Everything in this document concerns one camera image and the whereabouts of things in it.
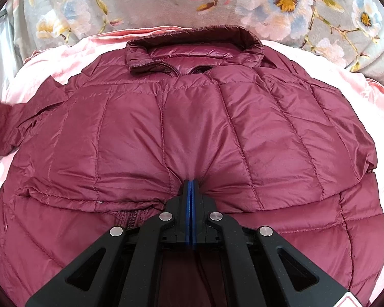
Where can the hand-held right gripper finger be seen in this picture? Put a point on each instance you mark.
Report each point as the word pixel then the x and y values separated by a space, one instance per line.
pixel 188 211
pixel 195 211

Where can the maroon puffer jacket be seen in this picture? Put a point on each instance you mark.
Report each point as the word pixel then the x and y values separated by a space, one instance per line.
pixel 179 128

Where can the pink printed blanket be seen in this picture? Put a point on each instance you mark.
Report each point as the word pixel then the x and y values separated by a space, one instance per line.
pixel 342 80

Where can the grey floral bed sheet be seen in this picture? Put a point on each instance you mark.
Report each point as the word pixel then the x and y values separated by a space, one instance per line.
pixel 131 0

